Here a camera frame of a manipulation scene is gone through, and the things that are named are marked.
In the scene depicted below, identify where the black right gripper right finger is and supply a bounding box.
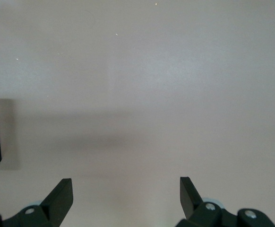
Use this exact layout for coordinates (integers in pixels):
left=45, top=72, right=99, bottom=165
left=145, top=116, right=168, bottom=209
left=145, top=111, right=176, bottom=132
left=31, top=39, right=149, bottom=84
left=175, top=176, right=275, bottom=227

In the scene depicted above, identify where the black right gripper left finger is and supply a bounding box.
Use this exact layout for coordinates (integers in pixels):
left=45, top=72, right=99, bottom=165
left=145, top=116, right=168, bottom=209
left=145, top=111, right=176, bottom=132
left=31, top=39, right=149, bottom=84
left=0, top=178, right=74, bottom=227

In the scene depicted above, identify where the table cover mat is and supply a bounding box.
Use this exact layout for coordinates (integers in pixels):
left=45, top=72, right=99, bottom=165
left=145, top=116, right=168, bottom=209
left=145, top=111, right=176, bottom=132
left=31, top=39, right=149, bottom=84
left=0, top=0, right=275, bottom=227

